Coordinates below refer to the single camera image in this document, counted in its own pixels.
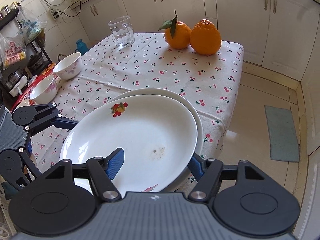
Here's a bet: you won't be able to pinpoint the white plate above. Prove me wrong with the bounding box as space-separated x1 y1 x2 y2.
109 88 204 192
60 92 202 194

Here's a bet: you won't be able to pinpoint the white bowl pink flowers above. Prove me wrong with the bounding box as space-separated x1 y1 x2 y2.
29 75 57 104

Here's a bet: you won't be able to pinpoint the white bowl floral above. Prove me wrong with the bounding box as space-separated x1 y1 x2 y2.
53 52 84 80

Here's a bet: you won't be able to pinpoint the white kitchen cabinets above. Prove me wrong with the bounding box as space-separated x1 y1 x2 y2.
71 0 320 240

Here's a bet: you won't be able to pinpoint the black metal shelf rack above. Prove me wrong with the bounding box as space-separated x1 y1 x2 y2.
1 4 53 108

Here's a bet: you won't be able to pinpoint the red milk tea carton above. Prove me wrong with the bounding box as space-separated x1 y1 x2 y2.
10 63 56 113

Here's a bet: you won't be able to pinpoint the teal thermos jug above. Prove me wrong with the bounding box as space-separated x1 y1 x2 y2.
75 39 89 55

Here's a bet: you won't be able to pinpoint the green floor mat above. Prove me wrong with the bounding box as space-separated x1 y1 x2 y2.
265 106 300 163

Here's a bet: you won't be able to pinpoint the plastic bag with snacks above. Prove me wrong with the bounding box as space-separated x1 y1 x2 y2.
1 35 27 69

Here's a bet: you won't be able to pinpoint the hanging bag with blue print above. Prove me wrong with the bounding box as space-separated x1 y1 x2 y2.
16 7 47 46

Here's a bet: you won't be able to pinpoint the cherry print tablecloth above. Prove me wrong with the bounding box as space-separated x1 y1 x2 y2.
30 32 245 193

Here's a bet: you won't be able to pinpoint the glass mug with water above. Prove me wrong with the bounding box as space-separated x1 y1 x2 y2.
108 15 135 47

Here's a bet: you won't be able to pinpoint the bumpy orange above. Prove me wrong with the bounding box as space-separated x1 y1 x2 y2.
190 19 222 55

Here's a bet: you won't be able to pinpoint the orange with leaf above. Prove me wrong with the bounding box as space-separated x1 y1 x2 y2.
158 11 191 50

